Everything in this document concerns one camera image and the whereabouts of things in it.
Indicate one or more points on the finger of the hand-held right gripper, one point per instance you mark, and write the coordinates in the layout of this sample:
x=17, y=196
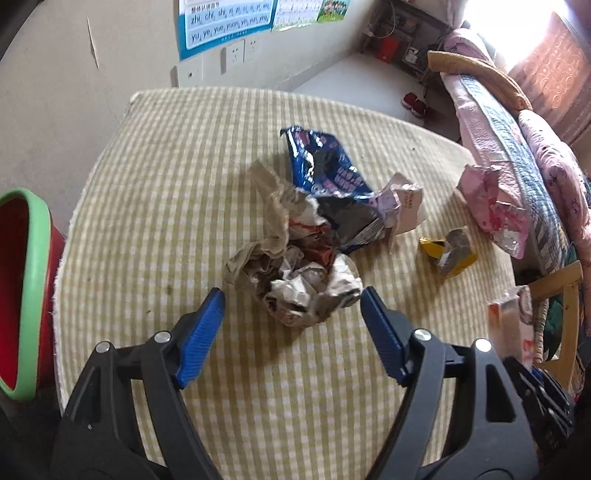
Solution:
x=540, y=397

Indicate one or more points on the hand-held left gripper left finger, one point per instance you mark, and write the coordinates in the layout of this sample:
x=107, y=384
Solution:
x=201, y=337

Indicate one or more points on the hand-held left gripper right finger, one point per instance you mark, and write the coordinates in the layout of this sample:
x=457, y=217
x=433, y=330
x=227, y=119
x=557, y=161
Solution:
x=383, y=337

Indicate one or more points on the white pink packet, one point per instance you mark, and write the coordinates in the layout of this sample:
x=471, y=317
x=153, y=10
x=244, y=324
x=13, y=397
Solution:
x=512, y=323

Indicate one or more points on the silver foil wrapper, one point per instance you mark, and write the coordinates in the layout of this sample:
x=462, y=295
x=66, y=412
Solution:
x=314, y=290

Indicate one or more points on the pink white wrapper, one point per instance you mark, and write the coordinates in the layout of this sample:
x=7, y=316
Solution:
x=404, y=203

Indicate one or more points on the brown paper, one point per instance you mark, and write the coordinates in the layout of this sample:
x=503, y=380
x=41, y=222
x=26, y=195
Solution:
x=272, y=207

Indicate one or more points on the red bin with green rim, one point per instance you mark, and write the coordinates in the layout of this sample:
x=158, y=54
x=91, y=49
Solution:
x=23, y=277

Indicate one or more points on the yellow foil wrapper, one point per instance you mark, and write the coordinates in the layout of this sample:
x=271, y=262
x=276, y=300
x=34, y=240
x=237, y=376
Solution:
x=450, y=254

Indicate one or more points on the beige checked table cover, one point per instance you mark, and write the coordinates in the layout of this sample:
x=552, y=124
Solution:
x=184, y=184

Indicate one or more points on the blue crumpled wrapper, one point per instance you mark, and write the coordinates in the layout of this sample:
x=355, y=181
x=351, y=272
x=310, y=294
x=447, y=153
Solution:
x=323, y=161

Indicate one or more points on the pink quilted pillow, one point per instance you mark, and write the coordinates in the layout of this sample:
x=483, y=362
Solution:
x=563, y=175

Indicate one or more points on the blue checked sofa cover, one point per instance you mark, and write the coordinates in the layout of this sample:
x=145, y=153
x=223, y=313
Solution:
x=517, y=152

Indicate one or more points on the pink sheet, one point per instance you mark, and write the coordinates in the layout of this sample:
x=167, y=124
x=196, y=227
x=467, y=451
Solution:
x=471, y=120

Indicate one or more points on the red box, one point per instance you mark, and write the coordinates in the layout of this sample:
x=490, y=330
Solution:
x=388, y=49

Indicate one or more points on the pink folded quilt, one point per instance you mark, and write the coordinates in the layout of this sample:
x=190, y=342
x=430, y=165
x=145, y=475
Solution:
x=468, y=46

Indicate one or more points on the dark metal shelf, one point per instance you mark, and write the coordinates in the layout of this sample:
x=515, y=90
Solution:
x=415, y=27

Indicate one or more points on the wooden sofa frame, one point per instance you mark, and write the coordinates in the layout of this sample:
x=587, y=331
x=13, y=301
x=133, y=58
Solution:
x=570, y=314

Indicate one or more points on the white round-hole wall socket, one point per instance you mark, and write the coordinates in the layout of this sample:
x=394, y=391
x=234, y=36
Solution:
x=189, y=73

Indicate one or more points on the white wall outlet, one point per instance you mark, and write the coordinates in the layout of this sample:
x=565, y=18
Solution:
x=251, y=50
x=229, y=59

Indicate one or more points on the blue alphabet wall poster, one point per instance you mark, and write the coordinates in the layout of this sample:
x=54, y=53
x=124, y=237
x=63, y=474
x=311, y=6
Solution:
x=221, y=23

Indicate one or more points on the green chart wall poster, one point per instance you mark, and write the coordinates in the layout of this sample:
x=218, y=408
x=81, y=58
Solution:
x=332, y=10

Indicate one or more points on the white chart wall poster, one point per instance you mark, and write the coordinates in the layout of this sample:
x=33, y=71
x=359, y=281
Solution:
x=295, y=14

